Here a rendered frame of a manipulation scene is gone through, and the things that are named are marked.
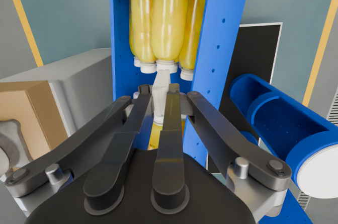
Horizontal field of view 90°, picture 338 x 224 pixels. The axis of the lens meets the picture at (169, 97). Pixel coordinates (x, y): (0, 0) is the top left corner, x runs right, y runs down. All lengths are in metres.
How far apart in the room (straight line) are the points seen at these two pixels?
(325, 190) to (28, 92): 1.11
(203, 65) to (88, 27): 1.44
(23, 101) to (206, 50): 0.52
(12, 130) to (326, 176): 1.08
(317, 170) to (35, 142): 0.99
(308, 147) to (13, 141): 1.00
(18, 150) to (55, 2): 1.32
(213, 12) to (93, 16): 1.41
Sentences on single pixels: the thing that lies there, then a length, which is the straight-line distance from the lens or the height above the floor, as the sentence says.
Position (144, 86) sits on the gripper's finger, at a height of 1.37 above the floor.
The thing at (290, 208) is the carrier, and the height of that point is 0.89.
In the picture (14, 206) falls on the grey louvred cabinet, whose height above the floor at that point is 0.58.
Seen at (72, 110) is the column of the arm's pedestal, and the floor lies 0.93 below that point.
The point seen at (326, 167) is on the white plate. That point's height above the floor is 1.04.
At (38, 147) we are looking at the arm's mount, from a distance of 0.70.
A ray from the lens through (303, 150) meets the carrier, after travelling 0.85.
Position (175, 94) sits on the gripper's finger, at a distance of 0.15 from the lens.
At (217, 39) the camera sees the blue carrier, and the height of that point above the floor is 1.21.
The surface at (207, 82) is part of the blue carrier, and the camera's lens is 0.33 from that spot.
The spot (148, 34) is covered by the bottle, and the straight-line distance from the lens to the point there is 0.39.
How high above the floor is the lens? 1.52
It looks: 66 degrees down
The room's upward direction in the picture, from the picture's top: 177 degrees counter-clockwise
